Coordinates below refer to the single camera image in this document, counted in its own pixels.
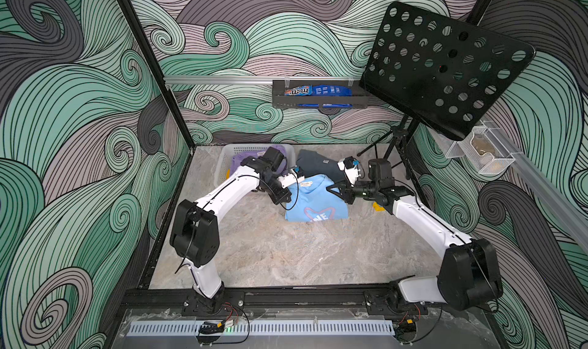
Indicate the black vertical frame post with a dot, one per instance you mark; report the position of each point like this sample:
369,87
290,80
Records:
134,24

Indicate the purple Persist t-shirt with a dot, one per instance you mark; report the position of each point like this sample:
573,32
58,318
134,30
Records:
238,158

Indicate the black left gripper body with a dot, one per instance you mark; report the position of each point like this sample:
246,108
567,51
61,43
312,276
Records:
276,190

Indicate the black wall shelf tray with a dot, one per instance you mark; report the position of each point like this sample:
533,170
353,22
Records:
359,98

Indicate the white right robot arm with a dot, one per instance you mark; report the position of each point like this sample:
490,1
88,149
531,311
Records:
469,275

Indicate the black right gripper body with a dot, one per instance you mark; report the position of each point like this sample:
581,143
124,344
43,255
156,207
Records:
347,190

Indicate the yellow triangular plastic tool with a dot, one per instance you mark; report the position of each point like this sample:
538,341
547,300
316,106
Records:
377,207

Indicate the clear plastic wall bin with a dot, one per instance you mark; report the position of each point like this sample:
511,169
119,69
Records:
485,152

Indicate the black perforated music stand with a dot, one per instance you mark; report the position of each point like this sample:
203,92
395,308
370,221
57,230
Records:
440,72

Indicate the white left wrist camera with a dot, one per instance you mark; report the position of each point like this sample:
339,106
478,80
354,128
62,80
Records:
294,176

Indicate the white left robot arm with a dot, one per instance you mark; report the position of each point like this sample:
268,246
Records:
195,234

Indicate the aluminium right wall rail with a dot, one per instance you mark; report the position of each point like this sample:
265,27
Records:
574,223

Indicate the aluminium wall rail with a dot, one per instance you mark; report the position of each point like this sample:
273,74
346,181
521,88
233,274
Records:
574,223
249,80

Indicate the grey t-shirt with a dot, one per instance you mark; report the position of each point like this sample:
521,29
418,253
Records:
312,163

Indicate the white plastic laundry basket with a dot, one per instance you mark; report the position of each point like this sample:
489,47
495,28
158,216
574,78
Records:
225,160

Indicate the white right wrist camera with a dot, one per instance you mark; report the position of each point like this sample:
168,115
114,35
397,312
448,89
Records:
352,169

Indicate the blue candy packet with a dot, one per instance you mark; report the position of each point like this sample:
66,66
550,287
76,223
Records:
319,90

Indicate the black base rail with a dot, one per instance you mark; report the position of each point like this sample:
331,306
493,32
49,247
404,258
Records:
377,299

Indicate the light blue t-shirt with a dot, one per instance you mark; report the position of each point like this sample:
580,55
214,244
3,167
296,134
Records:
312,202

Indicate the white perforated cable duct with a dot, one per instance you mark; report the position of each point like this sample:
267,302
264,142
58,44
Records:
266,328

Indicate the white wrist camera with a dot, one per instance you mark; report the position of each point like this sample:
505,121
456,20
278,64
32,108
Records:
294,176
352,169

